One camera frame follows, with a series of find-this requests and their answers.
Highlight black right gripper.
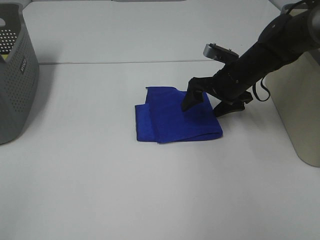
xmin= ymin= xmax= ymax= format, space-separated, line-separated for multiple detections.
xmin=181 ymin=57 xmax=266 ymax=117

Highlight blue towel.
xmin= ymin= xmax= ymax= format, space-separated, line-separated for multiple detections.
xmin=135 ymin=86 xmax=223 ymax=144

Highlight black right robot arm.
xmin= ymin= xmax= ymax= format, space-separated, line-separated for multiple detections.
xmin=181 ymin=0 xmax=320 ymax=117

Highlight beige plastic basket grey rim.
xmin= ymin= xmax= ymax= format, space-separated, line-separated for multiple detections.
xmin=265 ymin=49 xmax=320 ymax=168

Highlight grey perforated plastic basket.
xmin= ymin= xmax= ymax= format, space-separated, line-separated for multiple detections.
xmin=0 ymin=2 xmax=40 ymax=144

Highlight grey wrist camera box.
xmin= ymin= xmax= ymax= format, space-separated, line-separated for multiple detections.
xmin=203 ymin=43 xmax=239 ymax=64

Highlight black cable loop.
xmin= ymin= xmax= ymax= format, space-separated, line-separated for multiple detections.
xmin=251 ymin=76 xmax=270 ymax=103

